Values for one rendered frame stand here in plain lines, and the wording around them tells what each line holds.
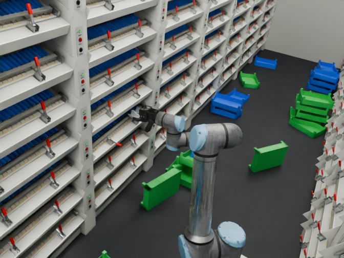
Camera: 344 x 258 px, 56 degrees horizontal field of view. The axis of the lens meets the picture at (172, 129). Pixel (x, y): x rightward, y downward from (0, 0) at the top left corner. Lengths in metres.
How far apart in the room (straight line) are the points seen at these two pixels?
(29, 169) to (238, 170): 1.72
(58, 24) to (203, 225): 1.08
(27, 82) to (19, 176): 0.40
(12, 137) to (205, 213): 0.89
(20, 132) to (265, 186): 1.87
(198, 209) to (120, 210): 0.83
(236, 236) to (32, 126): 1.09
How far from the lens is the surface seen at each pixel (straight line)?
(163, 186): 2.21
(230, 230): 1.76
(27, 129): 1.40
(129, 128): 2.05
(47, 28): 1.31
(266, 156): 2.70
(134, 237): 2.12
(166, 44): 2.28
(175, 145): 1.95
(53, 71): 1.40
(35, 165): 1.52
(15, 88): 1.30
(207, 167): 1.44
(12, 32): 1.25
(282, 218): 2.46
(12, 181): 1.47
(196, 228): 1.62
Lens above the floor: 1.69
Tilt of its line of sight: 34 degrees down
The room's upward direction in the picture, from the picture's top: 7 degrees clockwise
